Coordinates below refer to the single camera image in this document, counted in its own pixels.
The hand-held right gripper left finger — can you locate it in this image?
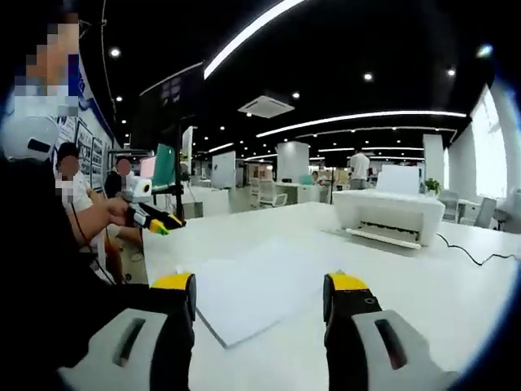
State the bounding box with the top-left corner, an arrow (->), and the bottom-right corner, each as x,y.
56,272 -> 197,391

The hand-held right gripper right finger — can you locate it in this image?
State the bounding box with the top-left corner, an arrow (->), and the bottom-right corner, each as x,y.
323,271 -> 461,391

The white printing papers stack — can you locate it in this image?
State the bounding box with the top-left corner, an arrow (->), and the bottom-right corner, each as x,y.
194,238 -> 341,349

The person's left hand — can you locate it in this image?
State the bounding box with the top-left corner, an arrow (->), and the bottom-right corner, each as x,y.
103,197 -> 132,228

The teal panel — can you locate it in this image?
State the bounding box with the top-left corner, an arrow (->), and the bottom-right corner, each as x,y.
153,143 -> 177,189

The white counter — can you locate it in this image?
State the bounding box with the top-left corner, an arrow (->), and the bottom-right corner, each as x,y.
181,185 -> 231,219

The white table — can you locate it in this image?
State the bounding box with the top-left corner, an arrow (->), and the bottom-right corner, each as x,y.
142,201 -> 521,391

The white standing board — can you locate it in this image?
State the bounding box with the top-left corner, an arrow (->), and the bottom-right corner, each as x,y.
211,151 -> 237,189

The large black monitor on stand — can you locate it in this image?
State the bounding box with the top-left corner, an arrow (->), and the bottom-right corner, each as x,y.
129,60 -> 204,221

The white office chair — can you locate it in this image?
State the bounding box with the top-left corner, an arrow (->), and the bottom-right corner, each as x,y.
256,178 -> 288,209

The white printer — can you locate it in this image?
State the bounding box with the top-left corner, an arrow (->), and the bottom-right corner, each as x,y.
332,164 -> 447,250

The white worn chest device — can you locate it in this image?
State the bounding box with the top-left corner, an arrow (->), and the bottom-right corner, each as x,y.
0,116 -> 60,162

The white office desk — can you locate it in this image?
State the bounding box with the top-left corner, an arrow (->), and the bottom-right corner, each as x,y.
274,181 -> 322,204

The grey office chair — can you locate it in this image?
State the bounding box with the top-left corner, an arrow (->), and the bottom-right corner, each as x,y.
474,196 -> 498,230
440,189 -> 461,223

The ceiling air conditioner vent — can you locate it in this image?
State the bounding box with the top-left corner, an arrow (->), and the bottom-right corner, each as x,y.
237,94 -> 296,120

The long ceiling light strip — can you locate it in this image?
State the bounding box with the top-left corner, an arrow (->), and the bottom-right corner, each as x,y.
202,0 -> 307,81

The curved ceiling light strip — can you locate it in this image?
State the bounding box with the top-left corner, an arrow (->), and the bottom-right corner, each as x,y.
256,109 -> 468,138

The narrow window with blinds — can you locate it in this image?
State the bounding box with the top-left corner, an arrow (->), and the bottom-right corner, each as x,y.
467,85 -> 512,200

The blue white wall display board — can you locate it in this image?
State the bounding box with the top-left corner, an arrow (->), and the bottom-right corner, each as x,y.
52,52 -> 123,192

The black printer cable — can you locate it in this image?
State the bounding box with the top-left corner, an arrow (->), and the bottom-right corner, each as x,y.
435,231 -> 521,266

